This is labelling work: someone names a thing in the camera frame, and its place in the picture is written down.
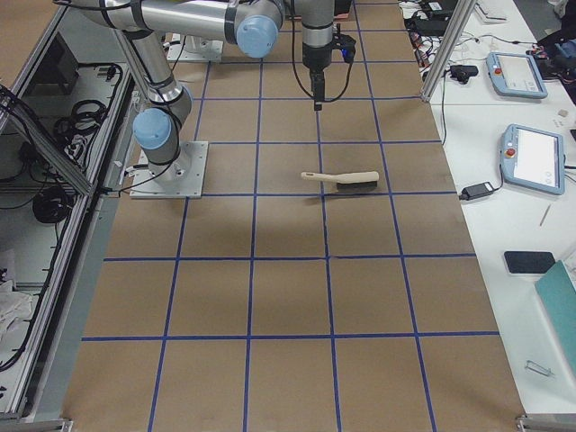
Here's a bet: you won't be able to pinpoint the teal notebook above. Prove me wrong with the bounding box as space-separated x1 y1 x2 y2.
535 261 575 374

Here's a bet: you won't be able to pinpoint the teach pendant tablet far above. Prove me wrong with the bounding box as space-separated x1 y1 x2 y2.
486 51 548 99

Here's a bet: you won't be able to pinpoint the black power adapter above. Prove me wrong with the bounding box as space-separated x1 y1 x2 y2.
459 182 496 201

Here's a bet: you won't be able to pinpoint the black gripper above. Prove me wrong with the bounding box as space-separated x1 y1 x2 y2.
302 42 356 112

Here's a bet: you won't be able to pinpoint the teach pendant tablet near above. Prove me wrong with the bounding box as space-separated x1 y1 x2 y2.
499 124 565 195

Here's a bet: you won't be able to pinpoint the aluminium frame post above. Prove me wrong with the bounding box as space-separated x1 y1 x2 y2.
420 0 475 103

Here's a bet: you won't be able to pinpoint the teach pendant tablet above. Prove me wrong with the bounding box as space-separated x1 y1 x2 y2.
486 51 548 99
499 124 565 195

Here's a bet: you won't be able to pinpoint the black smartphone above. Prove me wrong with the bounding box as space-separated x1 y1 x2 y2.
504 251 555 275

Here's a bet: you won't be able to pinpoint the white hand brush black bristles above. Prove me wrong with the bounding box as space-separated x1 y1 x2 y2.
301 171 380 193

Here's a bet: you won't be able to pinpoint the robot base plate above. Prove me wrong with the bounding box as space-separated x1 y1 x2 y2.
130 141 209 199

